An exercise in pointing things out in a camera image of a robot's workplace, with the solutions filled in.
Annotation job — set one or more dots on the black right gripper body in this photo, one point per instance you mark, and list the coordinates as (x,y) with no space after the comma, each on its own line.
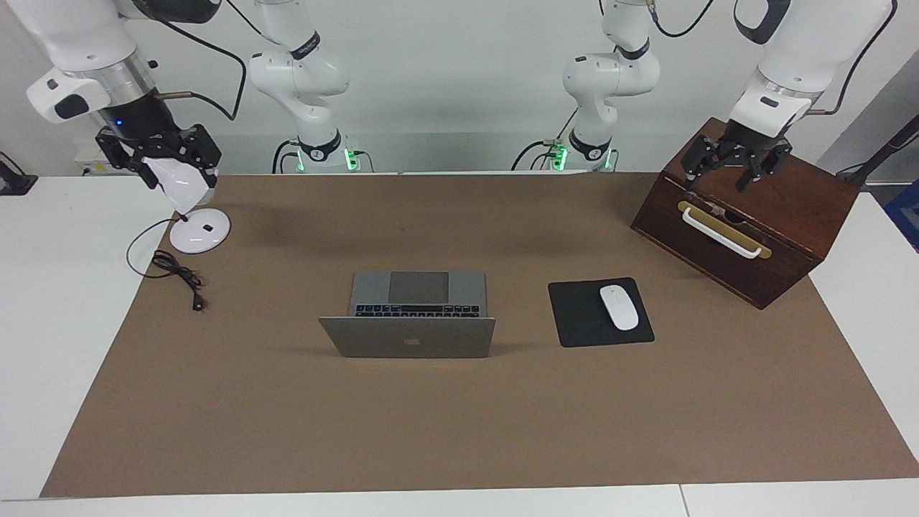
(140,123)

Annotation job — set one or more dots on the blue bin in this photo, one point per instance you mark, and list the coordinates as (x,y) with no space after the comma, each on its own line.
(906,215)

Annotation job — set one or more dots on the black clamp mount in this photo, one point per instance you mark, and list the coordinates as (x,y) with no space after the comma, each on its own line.
(14,179)

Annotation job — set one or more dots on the white power strip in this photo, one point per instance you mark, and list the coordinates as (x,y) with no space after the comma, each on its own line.
(90,154)

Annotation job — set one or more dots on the white computer mouse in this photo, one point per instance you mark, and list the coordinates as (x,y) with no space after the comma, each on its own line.
(619,307)

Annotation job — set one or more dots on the dark brown wooden box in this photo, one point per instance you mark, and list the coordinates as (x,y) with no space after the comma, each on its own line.
(725,273)

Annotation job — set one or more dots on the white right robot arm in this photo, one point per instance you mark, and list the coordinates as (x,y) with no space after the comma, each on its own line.
(301,72)

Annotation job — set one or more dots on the brown table mat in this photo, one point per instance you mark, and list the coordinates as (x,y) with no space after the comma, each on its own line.
(459,416)

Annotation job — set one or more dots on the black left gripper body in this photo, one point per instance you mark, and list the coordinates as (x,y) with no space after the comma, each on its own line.
(754,140)

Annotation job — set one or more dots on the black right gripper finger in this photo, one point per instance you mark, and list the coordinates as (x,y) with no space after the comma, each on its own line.
(126,154)
(201,147)

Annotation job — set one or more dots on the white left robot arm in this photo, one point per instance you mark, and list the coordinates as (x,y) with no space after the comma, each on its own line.
(610,72)

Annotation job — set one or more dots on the white desk lamp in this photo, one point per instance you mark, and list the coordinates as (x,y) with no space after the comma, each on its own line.
(188,187)

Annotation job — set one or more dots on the black mouse pad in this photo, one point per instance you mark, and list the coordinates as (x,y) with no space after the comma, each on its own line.
(574,316)

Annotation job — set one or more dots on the silver laptop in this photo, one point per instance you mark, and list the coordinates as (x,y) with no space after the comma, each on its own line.
(431,337)

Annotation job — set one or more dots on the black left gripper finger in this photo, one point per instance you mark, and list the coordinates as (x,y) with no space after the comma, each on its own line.
(772,161)
(703,152)

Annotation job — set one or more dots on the white base connector box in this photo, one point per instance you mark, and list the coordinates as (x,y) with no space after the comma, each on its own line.
(556,156)
(352,159)

